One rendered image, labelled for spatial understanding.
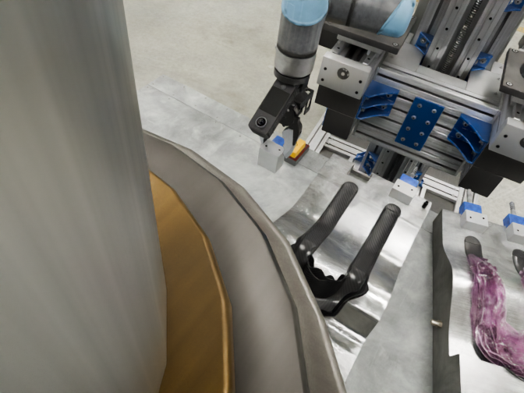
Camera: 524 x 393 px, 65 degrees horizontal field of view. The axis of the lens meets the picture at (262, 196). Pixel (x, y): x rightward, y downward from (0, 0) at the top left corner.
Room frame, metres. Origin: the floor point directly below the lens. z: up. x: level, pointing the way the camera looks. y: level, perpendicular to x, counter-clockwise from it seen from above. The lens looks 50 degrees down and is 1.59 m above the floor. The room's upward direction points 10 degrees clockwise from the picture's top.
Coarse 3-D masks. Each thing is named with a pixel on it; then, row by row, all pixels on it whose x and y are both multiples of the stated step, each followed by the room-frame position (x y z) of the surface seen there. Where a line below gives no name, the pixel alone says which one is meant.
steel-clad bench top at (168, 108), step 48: (144, 96) 0.97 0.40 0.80; (192, 96) 1.01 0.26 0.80; (192, 144) 0.80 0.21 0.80; (240, 144) 0.84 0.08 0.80; (288, 192) 0.69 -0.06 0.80; (432, 240) 0.62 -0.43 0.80; (432, 288) 0.48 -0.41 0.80; (384, 336) 0.35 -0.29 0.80; (432, 336) 0.37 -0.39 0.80; (384, 384) 0.26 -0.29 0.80; (432, 384) 0.27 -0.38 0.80
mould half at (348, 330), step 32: (320, 192) 0.63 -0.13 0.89; (384, 192) 0.66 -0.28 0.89; (288, 224) 0.50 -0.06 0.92; (352, 224) 0.56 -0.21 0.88; (416, 224) 0.58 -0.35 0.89; (320, 256) 0.43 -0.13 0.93; (352, 256) 0.46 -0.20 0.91; (384, 256) 0.49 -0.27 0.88; (384, 288) 0.39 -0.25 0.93; (352, 320) 0.33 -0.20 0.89; (352, 352) 0.29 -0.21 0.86
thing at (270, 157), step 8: (280, 136) 0.73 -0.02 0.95; (264, 144) 0.68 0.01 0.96; (272, 144) 0.69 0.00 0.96; (280, 144) 0.70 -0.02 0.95; (264, 152) 0.66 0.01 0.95; (272, 152) 0.66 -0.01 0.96; (280, 152) 0.66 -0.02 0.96; (264, 160) 0.66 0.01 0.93; (272, 160) 0.65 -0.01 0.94; (280, 160) 0.66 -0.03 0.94; (272, 168) 0.65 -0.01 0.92
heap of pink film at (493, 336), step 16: (480, 272) 0.47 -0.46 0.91; (496, 272) 0.48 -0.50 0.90; (480, 288) 0.43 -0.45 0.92; (496, 288) 0.43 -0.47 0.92; (480, 304) 0.40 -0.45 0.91; (496, 304) 0.41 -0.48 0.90; (480, 320) 0.38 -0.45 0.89; (496, 320) 0.37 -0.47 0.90; (480, 336) 0.35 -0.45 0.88; (496, 336) 0.35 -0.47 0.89; (512, 336) 0.35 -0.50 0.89; (496, 352) 0.32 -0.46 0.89; (512, 352) 0.32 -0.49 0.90; (512, 368) 0.30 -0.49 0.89
